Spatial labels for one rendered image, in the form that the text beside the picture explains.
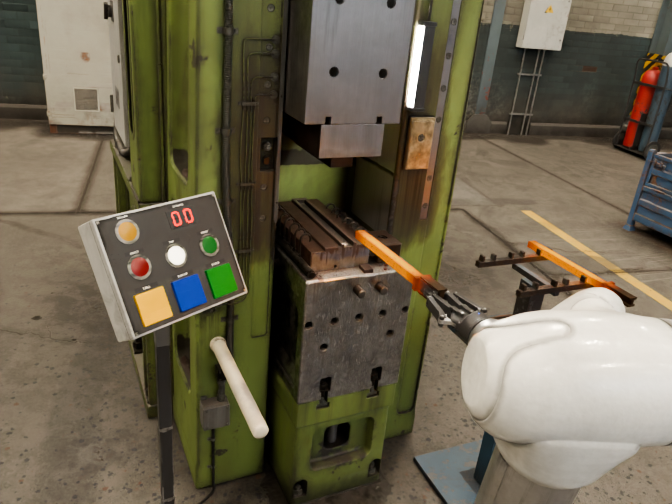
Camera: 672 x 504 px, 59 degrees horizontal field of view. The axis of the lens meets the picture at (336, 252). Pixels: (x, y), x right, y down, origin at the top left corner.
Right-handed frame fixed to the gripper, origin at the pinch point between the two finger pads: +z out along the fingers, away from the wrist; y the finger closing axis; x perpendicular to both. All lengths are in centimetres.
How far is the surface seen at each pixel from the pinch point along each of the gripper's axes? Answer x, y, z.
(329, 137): 26, -10, 44
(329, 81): 41, -11, 45
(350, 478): -100, 8, 37
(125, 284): 0, -68, 21
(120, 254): 5, -68, 24
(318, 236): -8, -7, 53
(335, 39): 52, -11, 45
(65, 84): -63, -62, 595
